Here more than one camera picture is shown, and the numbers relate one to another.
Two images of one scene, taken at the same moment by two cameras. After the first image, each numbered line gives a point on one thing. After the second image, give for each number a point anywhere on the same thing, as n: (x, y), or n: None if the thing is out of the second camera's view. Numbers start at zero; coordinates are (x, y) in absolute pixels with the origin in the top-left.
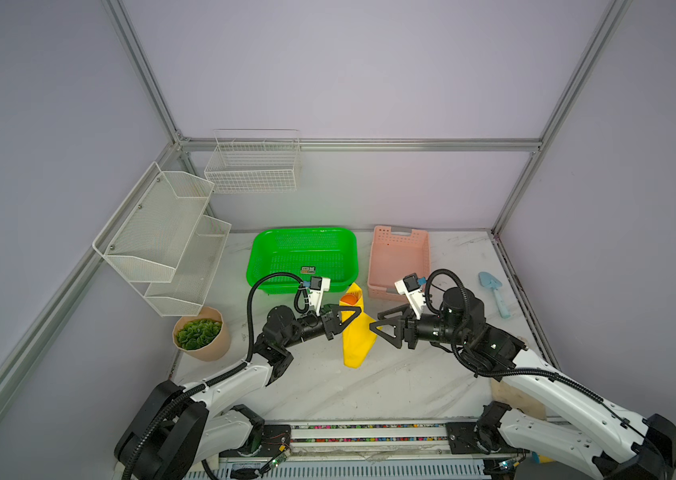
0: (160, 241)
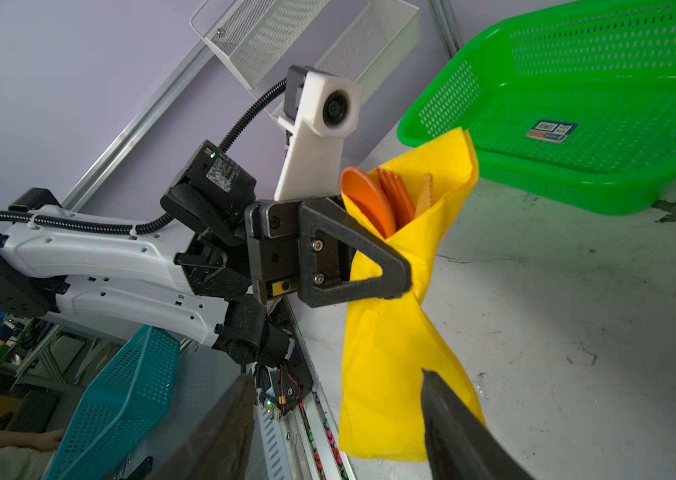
0: (257, 41)
